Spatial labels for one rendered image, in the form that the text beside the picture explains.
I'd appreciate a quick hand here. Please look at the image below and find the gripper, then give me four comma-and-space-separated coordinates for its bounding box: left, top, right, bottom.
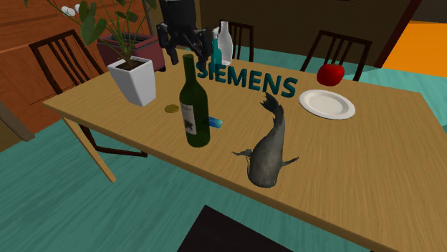
155, 0, 215, 68

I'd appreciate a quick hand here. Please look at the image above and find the teal spray bottle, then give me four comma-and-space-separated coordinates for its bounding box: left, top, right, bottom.
211, 26, 224, 68

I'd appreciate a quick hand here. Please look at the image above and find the dark red toaster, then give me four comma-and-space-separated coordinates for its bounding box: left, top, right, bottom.
96, 32, 166, 74

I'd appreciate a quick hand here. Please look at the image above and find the white bottle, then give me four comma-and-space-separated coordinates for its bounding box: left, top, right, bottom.
216, 20, 234, 67

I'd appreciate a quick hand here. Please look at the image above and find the dark wooden chair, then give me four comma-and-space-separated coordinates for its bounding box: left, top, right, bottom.
218, 19, 255, 63
299, 29, 373, 82
29, 29, 149, 159

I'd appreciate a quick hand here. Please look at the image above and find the plant in white pot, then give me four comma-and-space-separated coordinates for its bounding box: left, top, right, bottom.
23, 0, 159, 107

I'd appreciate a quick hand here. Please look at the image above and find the green wine bottle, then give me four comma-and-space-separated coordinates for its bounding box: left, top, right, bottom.
178, 53, 211, 148

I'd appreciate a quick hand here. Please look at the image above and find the teal letter sign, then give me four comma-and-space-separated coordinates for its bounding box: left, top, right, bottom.
196, 59, 299, 99

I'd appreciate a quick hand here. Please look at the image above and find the blue card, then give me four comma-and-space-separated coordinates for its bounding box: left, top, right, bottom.
208, 116, 225, 130

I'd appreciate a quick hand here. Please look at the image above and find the grey catfish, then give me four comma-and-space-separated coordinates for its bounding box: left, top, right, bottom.
231, 92, 300, 189

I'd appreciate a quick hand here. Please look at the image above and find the red apple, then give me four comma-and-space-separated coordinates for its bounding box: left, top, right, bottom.
316, 63, 346, 87

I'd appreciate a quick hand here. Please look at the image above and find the white plate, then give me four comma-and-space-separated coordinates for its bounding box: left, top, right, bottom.
298, 89, 357, 121

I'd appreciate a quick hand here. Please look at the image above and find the brown wooden cabinet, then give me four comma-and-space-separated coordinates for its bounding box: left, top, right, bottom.
0, 0, 149, 135

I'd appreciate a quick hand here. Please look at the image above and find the light wooden table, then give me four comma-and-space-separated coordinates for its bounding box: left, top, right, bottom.
42, 47, 447, 252

